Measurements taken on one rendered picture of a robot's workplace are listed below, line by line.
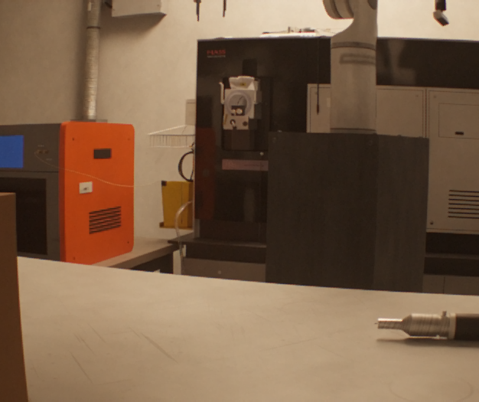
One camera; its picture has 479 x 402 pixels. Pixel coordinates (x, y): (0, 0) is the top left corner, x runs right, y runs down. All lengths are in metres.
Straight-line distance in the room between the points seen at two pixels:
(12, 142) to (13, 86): 2.25
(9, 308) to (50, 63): 3.75
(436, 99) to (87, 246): 1.18
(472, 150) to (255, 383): 1.68
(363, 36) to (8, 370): 1.09
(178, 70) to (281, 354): 3.06
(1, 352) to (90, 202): 1.68
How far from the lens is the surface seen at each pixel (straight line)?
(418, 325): 0.61
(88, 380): 0.50
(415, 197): 1.29
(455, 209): 2.10
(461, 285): 2.07
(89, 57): 3.73
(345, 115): 1.25
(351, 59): 1.25
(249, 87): 2.14
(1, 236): 0.25
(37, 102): 4.02
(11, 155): 1.93
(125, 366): 0.53
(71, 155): 1.82
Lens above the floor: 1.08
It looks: 6 degrees down
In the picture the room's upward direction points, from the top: 1 degrees clockwise
